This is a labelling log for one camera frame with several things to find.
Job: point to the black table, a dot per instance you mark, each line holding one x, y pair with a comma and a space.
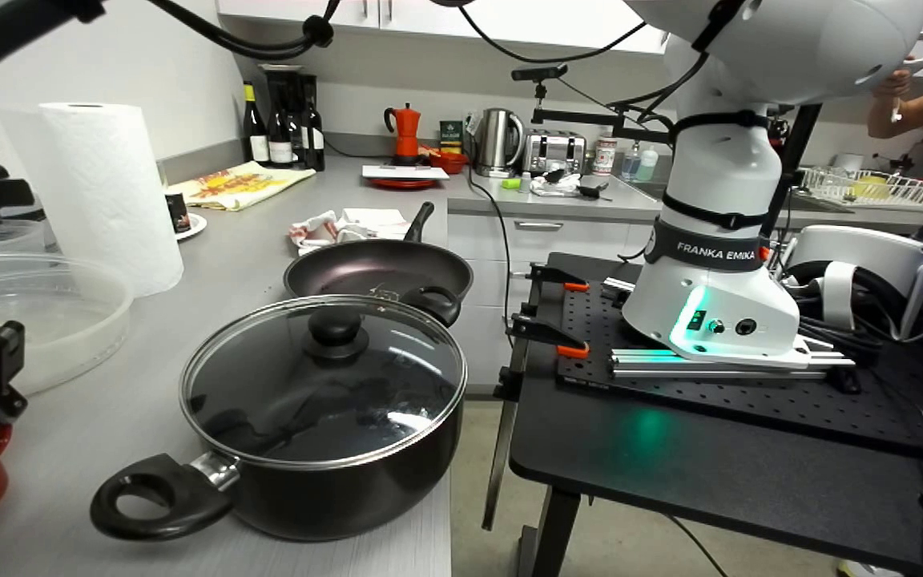
719, 460

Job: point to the white wall cabinets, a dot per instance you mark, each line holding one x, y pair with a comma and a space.
409, 15

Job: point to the black coffee machine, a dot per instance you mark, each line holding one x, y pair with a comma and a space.
290, 92

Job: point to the black clamp with orange tip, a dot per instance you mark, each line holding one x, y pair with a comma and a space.
576, 288
571, 350

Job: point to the black perforated mounting board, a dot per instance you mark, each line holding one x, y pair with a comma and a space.
761, 401

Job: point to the small red bowl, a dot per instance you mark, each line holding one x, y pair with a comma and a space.
451, 160

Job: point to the dark wine bottle white label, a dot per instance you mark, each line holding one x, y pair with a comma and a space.
255, 140

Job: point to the white VR controller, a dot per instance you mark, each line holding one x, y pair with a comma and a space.
907, 47

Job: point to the white paper towel roll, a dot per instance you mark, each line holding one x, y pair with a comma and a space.
111, 204

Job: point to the silver toaster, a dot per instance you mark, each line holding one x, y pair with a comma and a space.
559, 148

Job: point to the black stand camera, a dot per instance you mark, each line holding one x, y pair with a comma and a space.
539, 72

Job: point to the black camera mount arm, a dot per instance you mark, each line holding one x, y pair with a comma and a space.
592, 118

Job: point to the yellow patterned cloth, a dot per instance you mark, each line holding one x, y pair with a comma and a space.
239, 188

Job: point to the clear plastic bottle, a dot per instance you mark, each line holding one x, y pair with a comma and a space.
606, 159
646, 160

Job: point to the white red-striped dish towel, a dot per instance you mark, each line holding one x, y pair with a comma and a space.
368, 227

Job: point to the dish rack with dishes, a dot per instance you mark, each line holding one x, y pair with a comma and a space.
889, 189

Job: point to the small dark jar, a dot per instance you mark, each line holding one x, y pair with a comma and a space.
179, 213

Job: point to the dark frying pan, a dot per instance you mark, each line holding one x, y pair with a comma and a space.
377, 268

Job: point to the black cooking pot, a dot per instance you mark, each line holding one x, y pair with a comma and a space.
353, 499

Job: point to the aluminium rails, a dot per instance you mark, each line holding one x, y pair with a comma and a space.
719, 362

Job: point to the red moka pot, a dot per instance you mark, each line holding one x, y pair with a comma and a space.
405, 140

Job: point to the small green box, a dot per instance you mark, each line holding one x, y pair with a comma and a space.
451, 134

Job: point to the clear plastic bowl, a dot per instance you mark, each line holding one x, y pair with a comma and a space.
55, 309

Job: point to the green sponge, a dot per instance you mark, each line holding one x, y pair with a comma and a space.
514, 185

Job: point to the red plate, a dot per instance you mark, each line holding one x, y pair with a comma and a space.
403, 185

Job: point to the small white saucer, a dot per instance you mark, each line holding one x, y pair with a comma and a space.
198, 227

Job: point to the steel electric kettle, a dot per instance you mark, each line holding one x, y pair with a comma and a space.
498, 145

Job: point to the glass pot lid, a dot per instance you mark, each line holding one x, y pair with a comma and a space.
304, 405

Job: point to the person hand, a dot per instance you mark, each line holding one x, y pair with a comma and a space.
892, 105

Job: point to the flat white box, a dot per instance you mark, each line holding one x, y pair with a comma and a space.
403, 172

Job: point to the white VR headset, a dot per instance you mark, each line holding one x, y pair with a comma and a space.
857, 250

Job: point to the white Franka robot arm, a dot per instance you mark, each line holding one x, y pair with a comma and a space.
728, 181

